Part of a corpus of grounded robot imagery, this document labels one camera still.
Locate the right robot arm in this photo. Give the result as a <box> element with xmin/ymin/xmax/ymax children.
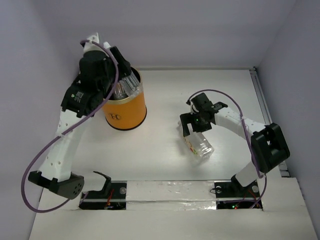
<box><xmin>178</xmin><ymin>90</ymin><xmax>291</xmax><ymax>198</ymax></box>

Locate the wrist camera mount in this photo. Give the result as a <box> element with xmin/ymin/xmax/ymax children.
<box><xmin>186</xmin><ymin>100</ymin><xmax>199</xmax><ymax>115</ymax></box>
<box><xmin>80</xmin><ymin>32</ymin><xmax>111</xmax><ymax>54</ymax></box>

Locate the orange cylindrical bin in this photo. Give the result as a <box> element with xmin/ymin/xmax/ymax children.
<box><xmin>102</xmin><ymin>67</ymin><xmax>147</xmax><ymax>131</ymax></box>

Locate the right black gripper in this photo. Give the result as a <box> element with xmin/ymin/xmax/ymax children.
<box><xmin>180</xmin><ymin>110</ymin><xmax>212</xmax><ymax>137</ymax></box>

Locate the clear unlabeled plastic bottle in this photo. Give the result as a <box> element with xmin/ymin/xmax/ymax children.
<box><xmin>119</xmin><ymin>72</ymin><xmax>142</xmax><ymax>99</ymax></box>

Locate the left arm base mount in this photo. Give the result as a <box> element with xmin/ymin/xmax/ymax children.
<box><xmin>78</xmin><ymin>171</ymin><xmax>127</xmax><ymax>211</ymax></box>

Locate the blue label water bottle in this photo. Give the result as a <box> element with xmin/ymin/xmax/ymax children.
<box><xmin>112</xmin><ymin>84</ymin><xmax>128</xmax><ymax>101</ymax></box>

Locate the aluminium rail right edge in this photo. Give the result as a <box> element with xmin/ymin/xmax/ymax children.
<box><xmin>249</xmin><ymin>67</ymin><xmax>291</xmax><ymax>178</ymax></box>

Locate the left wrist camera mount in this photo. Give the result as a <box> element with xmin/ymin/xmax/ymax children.
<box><xmin>80</xmin><ymin>32</ymin><xmax>111</xmax><ymax>54</ymax></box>

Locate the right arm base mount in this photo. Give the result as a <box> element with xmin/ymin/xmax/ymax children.
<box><xmin>209</xmin><ymin>176</ymin><xmax>263</xmax><ymax>210</ymax></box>

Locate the aluminium rail back edge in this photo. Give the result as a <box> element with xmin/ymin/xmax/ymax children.
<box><xmin>136</xmin><ymin>66</ymin><xmax>256</xmax><ymax>71</ymax></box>

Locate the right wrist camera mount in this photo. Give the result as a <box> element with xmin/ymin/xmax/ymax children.
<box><xmin>186</xmin><ymin>100</ymin><xmax>199</xmax><ymax>115</ymax></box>

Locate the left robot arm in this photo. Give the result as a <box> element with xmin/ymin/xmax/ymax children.
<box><xmin>28</xmin><ymin>46</ymin><xmax>132</xmax><ymax>200</ymax></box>

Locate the aluminium rail edge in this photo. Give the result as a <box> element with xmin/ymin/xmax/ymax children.
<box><xmin>249</xmin><ymin>67</ymin><xmax>291</xmax><ymax>178</ymax></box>
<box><xmin>136</xmin><ymin>66</ymin><xmax>256</xmax><ymax>71</ymax></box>

